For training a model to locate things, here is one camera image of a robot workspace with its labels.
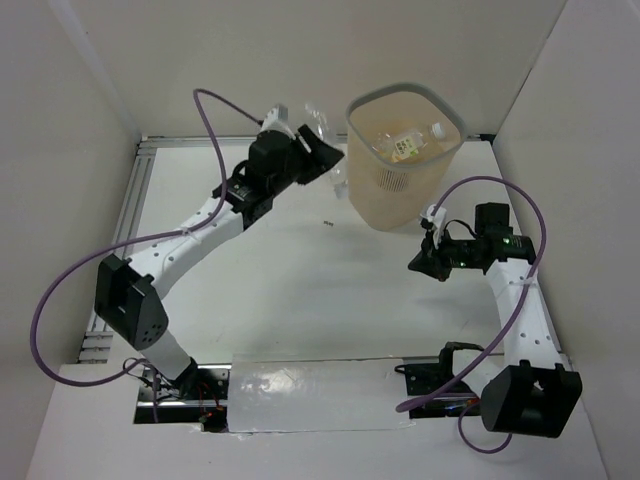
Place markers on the beige plastic waste bin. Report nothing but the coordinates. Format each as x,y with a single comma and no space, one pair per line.
385,194

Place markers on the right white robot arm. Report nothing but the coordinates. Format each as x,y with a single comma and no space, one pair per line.
531,392

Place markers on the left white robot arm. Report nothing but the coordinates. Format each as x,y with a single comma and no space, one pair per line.
130,291

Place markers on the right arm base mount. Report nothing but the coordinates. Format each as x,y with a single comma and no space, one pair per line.
422,379

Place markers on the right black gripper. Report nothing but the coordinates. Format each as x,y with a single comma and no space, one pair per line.
430,261

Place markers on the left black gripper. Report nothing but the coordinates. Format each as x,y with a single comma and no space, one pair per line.
308,156

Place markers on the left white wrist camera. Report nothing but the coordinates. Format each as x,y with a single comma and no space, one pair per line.
277,120

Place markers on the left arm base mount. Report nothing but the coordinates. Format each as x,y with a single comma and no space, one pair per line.
205,405

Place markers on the square bottle orange label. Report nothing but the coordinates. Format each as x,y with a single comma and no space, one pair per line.
418,144

